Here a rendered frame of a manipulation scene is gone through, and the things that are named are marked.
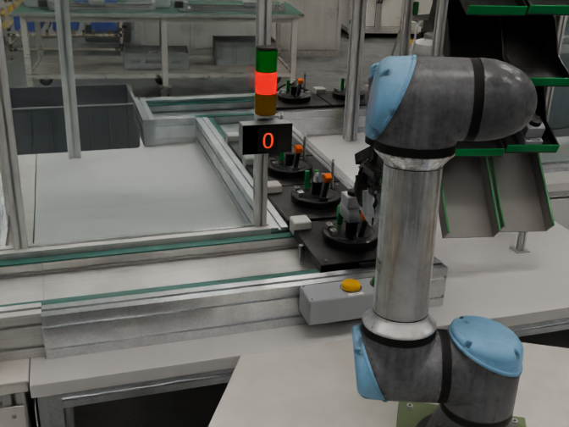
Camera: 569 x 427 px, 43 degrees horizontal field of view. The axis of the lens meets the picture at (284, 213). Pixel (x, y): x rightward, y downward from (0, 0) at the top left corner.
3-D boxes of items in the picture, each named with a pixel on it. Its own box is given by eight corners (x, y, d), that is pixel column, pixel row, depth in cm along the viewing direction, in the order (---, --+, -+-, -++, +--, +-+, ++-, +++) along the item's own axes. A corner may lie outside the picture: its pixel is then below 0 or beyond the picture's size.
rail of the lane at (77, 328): (443, 305, 169) (448, 263, 165) (46, 359, 144) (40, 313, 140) (432, 294, 174) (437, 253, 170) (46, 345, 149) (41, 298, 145)
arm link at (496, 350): (523, 426, 111) (538, 352, 106) (436, 422, 112) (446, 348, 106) (505, 379, 122) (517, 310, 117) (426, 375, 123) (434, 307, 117)
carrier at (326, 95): (385, 107, 301) (388, 77, 296) (331, 109, 294) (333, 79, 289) (362, 93, 322) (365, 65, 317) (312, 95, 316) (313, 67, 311)
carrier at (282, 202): (372, 219, 192) (377, 175, 187) (287, 228, 185) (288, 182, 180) (340, 187, 213) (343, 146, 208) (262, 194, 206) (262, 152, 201)
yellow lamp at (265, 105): (278, 115, 168) (278, 95, 166) (257, 116, 166) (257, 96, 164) (272, 109, 172) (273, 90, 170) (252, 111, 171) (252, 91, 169)
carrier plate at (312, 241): (416, 262, 169) (417, 253, 168) (320, 273, 163) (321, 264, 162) (375, 221, 190) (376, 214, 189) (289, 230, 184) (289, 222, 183)
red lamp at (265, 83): (278, 94, 166) (279, 73, 164) (257, 95, 164) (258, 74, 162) (273, 89, 170) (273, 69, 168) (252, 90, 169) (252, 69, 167)
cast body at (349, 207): (365, 221, 171) (367, 194, 169) (348, 223, 170) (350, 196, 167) (352, 208, 179) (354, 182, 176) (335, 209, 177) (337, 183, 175)
